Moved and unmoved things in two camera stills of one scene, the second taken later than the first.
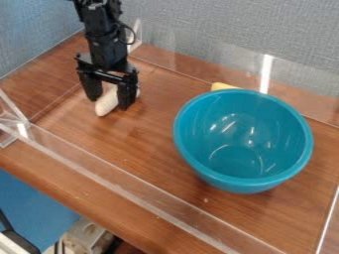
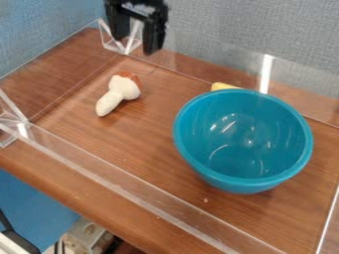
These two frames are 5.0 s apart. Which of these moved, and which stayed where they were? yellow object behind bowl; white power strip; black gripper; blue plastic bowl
Moved: black gripper
Stayed: blue plastic bowl; white power strip; yellow object behind bowl
